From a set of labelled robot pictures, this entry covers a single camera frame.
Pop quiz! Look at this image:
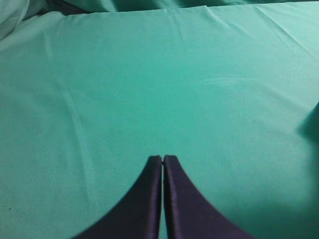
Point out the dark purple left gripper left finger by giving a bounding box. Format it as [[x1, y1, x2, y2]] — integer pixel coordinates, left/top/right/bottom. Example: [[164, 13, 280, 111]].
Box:
[[75, 156, 162, 239]]

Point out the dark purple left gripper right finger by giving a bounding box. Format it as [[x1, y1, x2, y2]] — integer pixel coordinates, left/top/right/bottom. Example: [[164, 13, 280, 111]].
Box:
[[163, 155, 253, 239]]

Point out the green table cloth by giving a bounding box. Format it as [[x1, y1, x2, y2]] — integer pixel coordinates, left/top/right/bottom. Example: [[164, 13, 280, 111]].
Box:
[[0, 1, 319, 239]]

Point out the green backdrop curtain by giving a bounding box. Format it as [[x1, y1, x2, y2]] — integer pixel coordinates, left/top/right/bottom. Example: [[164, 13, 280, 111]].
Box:
[[0, 0, 319, 40]]

